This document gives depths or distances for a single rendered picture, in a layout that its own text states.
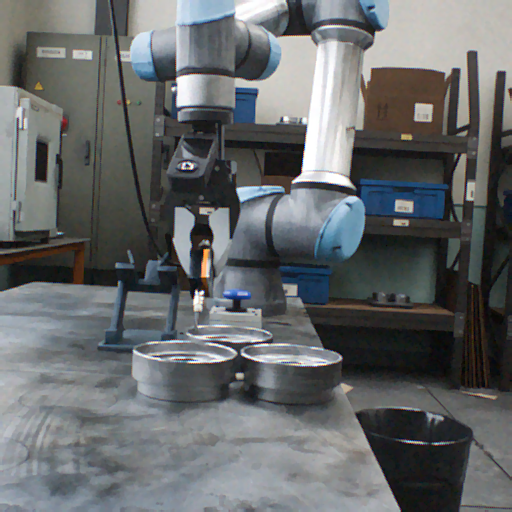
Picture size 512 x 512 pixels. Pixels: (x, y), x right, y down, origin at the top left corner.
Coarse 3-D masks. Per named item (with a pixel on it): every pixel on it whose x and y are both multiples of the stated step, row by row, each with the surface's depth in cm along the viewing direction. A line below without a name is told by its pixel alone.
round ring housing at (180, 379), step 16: (144, 352) 74; (160, 352) 76; (176, 352) 76; (192, 352) 77; (208, 352) 77; (224, 352) 75; (144, 368) 68; (160, 368) 67; (176, 368) 67; (192, 368) 67; (208, 368) 68; (224, 368) 69; (144, 384) 69; (160, 384) 67; (176, 384) 67; (192, 384) 67; (208, 384) 68; (224, 384) 69; (176, 400) 68; (192, 400) 68; (208, 400) 69
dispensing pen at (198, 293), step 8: (200, 248) 94; (208, 248) 94; (192, 256) 91; (200, 256) 91; (192, 264) 90; (200, 264) 90; (192, 272) 89; (200, 272) 89; (192, 280) 89; (200, 280) 89; (192, 288) 90; (200, 288) 89; (192, 296) 91; (200, 296) 88; (200, 304) 88; (200, 312) 87
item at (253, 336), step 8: (192, 328) 86; (200, 328) 87; (208, 328) 88; (216, 328) 89; (224, 328) 89; (232, 328) 89; (240, 328) 89; (248, 328) 88; (184, 336) 83; (192, 336) 81; (200, 336) 87; (208, 336) 87; (232, 336) 88; (240, 336) 89; (248, 336) 88; (256, 336) 88; (264, 336) 86; (272, 336) 83; (216, 344) 79; (224, 344) 79; (232, 344) 79; (240, 344) 79; (248, 344) 79; (256, 344) 80; (264, 344) 81
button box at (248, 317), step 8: (216, 312) 97; (224, 312) 98; (232, 312) 98; (240, 312) 98; (248, 312) 99; (256, 312) 100; (216, 320) 97; (224, 320) 97; (232, 320) 97; (240, 320) 97; (248, 320) 97; (256, 320) 97; (256, 328) 97
